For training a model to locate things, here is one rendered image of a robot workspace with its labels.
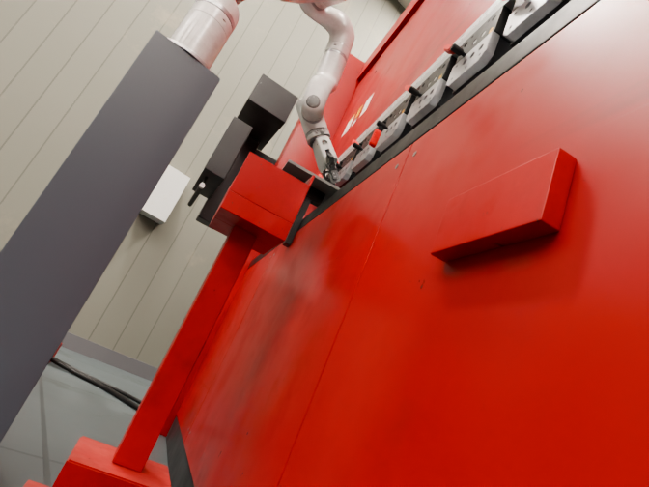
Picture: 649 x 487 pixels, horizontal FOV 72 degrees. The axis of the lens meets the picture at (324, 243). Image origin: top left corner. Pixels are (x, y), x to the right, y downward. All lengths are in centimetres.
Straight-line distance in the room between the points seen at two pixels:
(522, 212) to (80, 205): 89
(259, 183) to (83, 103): 370
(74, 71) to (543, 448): 462
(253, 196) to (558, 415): 81
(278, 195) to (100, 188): 38
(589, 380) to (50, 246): 97
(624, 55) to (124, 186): 93
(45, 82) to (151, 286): 195
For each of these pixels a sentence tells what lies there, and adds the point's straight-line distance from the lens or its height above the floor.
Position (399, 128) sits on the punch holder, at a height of 120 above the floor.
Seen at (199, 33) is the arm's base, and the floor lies 109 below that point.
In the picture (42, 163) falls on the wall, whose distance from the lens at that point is 446.
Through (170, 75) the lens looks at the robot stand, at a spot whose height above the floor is 92.
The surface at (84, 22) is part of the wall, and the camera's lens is 494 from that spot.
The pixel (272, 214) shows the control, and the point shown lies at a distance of 101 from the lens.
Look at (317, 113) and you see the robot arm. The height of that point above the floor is 121.
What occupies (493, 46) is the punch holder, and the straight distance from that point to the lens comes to 115.
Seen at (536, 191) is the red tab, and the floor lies 58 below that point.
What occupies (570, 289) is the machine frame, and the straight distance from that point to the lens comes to 35.
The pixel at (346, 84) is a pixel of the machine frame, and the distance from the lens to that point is 281.
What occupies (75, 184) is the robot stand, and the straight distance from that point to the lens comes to 109.
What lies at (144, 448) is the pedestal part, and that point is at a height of 16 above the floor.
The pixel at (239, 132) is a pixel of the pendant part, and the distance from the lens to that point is 260.
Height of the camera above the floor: 36
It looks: 19 degrees up
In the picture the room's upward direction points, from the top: 24 degrees clockwise
